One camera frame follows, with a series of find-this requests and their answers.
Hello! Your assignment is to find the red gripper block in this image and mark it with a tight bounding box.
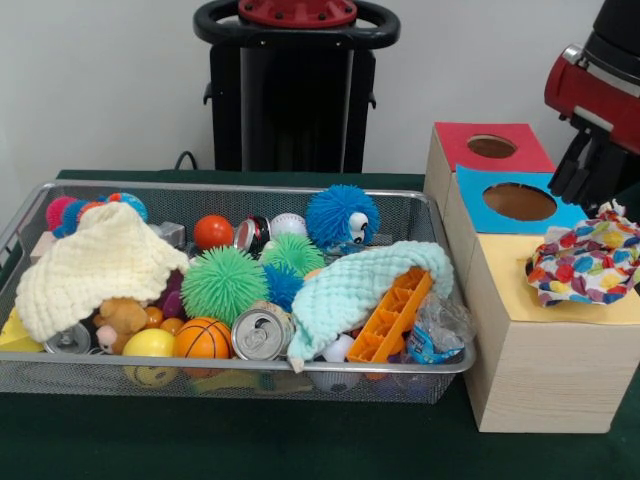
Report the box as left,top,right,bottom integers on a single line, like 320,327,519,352
544,45,640,217

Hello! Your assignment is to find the white colourful spotted cloth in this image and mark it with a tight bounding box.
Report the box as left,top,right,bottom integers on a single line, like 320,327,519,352
525,203,640,309

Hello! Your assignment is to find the mint green waffle cloth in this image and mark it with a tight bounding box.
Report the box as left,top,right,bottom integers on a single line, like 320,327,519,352
288,241,456,373

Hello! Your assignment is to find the wooden three-hole box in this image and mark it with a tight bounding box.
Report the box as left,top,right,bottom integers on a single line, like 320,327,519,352
423,122,640,434

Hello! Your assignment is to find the clear mesh bin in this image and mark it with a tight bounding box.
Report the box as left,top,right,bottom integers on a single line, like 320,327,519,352
0,180,477,406

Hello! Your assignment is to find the clear plastic packet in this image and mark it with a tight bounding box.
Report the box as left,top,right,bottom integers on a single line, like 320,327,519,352
405,290,479,364

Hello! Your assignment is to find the orange plastic gear toy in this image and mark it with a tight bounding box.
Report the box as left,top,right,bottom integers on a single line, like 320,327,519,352
347,267,434,365

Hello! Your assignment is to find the large blue spiky ball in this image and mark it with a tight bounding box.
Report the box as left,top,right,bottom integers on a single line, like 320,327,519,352
305,185,382,251

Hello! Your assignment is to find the silver drink can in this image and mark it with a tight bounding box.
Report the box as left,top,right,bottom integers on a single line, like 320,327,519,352
232,303,297,362

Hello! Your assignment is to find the red-orange ball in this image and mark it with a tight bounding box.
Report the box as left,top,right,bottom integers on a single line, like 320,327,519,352
194,214,235,250

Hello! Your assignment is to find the green spiky ball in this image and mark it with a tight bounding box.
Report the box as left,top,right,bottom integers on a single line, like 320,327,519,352
181,245,272,330

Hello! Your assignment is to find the small orange basketball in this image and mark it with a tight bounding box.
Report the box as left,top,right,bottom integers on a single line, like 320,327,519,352
172,317,237,361

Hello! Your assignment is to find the yellow ball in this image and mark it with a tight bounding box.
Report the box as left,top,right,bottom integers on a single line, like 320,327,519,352
122,328,178,360

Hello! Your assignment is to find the small brown teddy bear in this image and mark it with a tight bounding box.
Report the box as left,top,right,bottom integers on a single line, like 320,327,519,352
94,296,151,354

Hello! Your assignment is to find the cream waffle cloth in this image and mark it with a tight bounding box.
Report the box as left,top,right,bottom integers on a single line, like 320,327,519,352
15,201,191,343

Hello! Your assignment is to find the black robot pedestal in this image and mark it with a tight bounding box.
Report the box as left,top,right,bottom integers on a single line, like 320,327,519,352
193,0,402,173

